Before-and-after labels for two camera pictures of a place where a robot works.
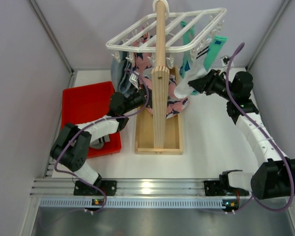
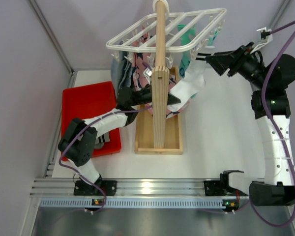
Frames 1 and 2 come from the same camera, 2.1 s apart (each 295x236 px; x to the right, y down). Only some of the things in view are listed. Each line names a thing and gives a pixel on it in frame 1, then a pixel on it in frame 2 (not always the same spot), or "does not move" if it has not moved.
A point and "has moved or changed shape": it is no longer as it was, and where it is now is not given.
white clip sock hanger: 189,33 does not move
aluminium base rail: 50,193 does not move
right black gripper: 210,82 -> 233,62
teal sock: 216,47 -> 211,40
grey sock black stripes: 98,144 does not move
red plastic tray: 83,104 does not move
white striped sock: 196,69 has moved or changed shape
